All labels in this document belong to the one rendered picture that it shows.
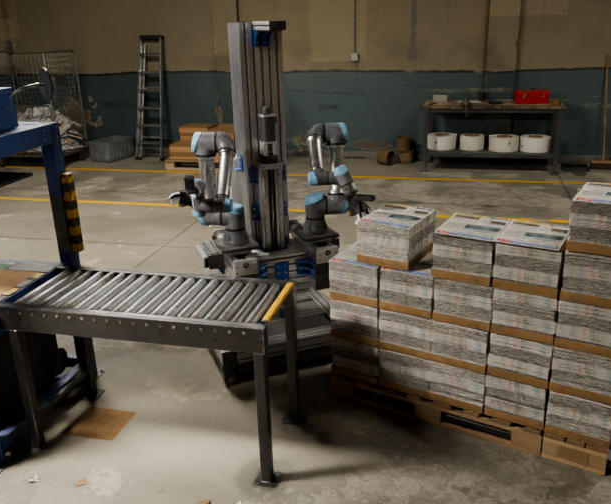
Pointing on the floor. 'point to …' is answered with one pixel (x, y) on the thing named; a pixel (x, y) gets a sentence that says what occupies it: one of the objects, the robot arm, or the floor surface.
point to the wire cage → (49, 110)
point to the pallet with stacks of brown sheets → (179, 151)
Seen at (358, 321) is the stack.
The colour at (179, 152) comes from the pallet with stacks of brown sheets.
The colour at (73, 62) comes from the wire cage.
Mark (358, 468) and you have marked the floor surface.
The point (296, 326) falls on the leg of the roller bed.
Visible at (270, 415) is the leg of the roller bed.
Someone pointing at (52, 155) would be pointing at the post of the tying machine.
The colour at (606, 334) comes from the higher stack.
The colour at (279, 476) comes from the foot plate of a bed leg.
